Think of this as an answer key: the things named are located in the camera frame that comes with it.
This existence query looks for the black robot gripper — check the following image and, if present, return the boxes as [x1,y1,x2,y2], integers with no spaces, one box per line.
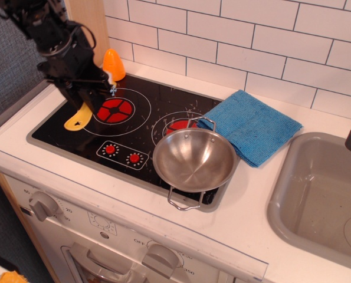
[30,20,114,113]

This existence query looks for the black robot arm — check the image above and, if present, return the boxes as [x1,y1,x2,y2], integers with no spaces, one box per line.
[0,1,113,114]

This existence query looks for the grey oven door handle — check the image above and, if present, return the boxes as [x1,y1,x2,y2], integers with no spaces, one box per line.
[69,243,147,282]

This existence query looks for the grey toy sink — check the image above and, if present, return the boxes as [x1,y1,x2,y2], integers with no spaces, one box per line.
[267,132,351,269]

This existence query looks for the grey right oven knob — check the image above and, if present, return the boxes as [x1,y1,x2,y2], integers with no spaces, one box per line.
[142,244,180,279]

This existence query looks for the blue folded cloth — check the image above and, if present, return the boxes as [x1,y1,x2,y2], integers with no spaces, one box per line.
[198,90,303,167]

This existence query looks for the black toy stovetop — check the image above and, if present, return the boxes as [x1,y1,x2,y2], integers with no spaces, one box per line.
[27,75,226,212]

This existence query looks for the orange toy carrot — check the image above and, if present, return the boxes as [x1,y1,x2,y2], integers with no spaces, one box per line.
[102,48,126,82]

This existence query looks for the grey left oven knob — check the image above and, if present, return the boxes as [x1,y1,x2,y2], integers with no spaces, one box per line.
[29,192,58,222]

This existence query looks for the steel bowl with handles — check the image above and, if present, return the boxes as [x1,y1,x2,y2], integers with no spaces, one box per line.
[153,116,240,211]

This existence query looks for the grey oven knob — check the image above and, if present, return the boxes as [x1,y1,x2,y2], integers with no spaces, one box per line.
[142,244,180,279]
[29,192,58,222]

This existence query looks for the orange object at bottom corner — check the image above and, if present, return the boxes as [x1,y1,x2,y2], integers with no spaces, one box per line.
[0,271,28,283]

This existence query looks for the wooden post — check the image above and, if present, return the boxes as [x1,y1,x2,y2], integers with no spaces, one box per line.
[64,0,110,67]

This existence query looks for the yellow dish brush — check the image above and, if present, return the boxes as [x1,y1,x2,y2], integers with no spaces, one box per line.
[63,70,117,131]

